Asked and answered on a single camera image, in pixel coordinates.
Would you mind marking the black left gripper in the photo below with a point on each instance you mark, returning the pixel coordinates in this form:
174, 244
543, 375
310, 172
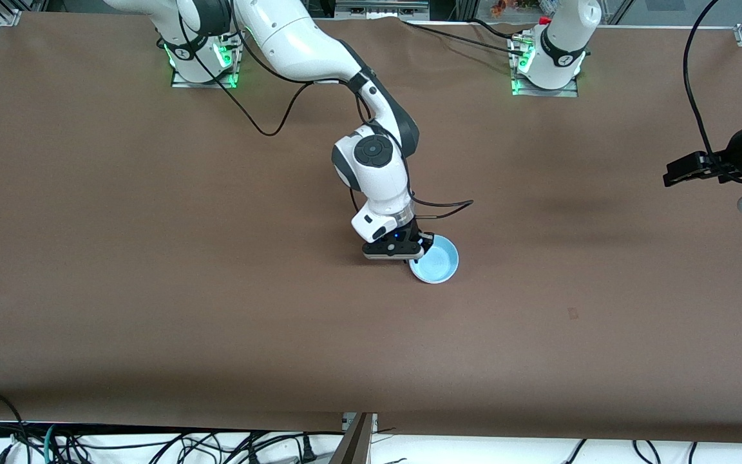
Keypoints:
733, 154

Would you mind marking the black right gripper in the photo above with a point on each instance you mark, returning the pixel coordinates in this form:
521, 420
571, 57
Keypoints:
411, 230

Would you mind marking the blue plastic bowl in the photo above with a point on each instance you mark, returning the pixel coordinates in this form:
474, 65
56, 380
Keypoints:
440, 265

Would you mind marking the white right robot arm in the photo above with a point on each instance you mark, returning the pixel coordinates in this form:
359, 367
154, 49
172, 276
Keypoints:
294, 38

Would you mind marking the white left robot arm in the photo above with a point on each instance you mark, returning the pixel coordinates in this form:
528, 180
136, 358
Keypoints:
564, 38

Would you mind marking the black power plug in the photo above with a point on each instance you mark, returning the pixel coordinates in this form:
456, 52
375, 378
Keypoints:
307, 449

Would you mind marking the grey metal box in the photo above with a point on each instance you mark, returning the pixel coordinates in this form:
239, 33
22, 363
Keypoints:
380, 9

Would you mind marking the orange plastic object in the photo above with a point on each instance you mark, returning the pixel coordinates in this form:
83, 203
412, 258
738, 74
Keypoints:
503, 8

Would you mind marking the brown table cloth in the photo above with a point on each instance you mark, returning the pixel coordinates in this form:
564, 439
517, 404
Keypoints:
152, 225

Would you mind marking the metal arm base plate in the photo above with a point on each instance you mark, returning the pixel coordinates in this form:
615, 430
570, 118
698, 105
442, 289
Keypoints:
203, 84
545, 92

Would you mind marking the aluminium profile post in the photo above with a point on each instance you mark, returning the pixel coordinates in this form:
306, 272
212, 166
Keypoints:
355, 444

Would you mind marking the aluminium frame post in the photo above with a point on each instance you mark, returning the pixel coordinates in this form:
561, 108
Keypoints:
467, 8

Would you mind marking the aluminium frame corner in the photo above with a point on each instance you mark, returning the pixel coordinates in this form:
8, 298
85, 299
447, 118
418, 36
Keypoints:
9, 16

